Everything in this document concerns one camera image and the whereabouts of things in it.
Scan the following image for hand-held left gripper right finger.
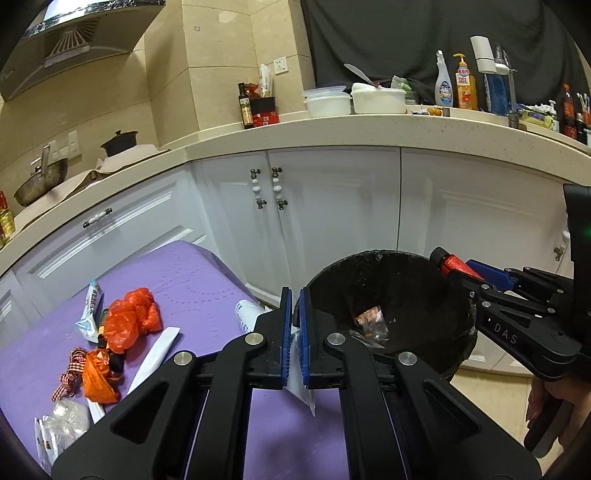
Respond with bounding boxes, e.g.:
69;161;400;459
298;287;543;480

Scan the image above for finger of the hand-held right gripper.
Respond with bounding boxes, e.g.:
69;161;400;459
466;261;573;303
448;272;551;320

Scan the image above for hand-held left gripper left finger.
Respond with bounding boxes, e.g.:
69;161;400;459
51;287;293;480

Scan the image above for red tube with black cap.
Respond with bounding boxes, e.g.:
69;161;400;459
431;247;486;283

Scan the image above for white squeeze tube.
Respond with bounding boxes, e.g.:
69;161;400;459
236;299;319;417

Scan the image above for black-lined trash bin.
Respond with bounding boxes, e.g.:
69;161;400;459
305;249;478;384

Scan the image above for large orange plastic bag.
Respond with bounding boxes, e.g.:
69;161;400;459
104;287;164;354

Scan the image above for person's right hand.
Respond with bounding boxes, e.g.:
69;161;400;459
526;379;585;450

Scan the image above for clear wrapper in bin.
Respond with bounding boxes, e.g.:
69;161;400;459
353;307;389;347

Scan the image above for white cabinet door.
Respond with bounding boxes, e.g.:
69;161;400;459
399;148;578;370
268;148;402;296
191;150;273;301

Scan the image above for long white paper sleeve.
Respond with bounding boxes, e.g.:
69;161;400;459
127;326;181;396

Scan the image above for yellow green sponge pack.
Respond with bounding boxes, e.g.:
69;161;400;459
519;108;555;128

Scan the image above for steel faucet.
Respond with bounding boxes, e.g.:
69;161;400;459
494;45;522;128

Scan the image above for dark sauce bottle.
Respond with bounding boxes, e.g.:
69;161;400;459
561;84;578;137

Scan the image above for blue bottle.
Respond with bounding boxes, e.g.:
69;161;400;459
484;73;511;114

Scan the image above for orange dish soap bottle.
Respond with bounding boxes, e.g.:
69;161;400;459
452;53;478;110

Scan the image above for white spray bottle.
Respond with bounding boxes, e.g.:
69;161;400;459
434;51;454;108

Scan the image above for small orange plastic bag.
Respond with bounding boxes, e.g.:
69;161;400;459
83;348;122;405

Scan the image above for white cabinet drawer front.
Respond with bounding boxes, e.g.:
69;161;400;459
9;171;208;296

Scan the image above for white blue toothpaste tube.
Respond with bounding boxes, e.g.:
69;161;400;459
76;280;105;343

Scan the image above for green packaged item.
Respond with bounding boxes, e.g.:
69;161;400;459
392;75;419;104

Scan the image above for white plastic bowl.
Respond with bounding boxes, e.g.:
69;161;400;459
351;83;408;114

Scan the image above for white faucet water filter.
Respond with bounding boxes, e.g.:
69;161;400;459
470;36;509;75

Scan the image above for red checkered ribbon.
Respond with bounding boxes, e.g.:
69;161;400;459
52;349;89;401

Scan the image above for red black box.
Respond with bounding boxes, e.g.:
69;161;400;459
252;96;281;127

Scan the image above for dark olive oil bottle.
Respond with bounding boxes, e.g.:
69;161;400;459
238;82;256;130

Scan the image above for clear plastic bag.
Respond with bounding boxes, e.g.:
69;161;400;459
46;398;91;446

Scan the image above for beige stove cloth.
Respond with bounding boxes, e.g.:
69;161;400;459
83;144;171;190

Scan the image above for white spoon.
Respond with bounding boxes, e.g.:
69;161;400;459
344;64;384;88

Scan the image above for black lidded pot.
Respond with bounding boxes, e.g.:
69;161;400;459
100;130;139;158

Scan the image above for white printed packet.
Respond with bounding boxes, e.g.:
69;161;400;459
34;415;60;469

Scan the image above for steel frying pan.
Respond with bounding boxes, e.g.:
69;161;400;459
14;145;69;207

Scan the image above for yellow cooking oil bottle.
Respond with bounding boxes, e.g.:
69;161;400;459
0;191;17;250

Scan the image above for steel range hood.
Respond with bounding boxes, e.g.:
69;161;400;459
0;0;167;100

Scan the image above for white wall switches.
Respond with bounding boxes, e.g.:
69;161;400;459
51;131;79;160

